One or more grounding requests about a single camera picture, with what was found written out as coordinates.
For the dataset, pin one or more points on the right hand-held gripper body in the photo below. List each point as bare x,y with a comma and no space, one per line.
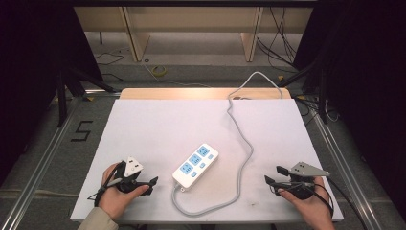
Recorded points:
308,171

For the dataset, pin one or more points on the aluminium floor rail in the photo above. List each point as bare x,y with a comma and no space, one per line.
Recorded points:
348,172
38,166

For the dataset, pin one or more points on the black metal stand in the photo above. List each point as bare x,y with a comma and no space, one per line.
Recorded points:
322,92
68,86

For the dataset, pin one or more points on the black curtain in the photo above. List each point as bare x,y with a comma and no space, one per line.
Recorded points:
367,80
32,64

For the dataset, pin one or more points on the person's left hand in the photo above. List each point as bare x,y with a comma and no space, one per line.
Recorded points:
113,201

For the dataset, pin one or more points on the yellow tape roll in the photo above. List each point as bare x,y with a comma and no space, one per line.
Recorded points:
159,71

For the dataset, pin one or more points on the white table mat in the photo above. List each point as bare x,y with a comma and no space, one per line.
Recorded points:
159,127

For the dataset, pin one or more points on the white power strip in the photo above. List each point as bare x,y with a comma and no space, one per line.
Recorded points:
194,167

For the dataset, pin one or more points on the beige wooden desk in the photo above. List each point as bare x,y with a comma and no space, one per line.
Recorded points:
191,19

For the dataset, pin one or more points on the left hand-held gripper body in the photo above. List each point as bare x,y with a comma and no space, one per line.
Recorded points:
132,167

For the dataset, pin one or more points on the person's right hand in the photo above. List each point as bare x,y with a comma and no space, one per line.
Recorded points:
314,207

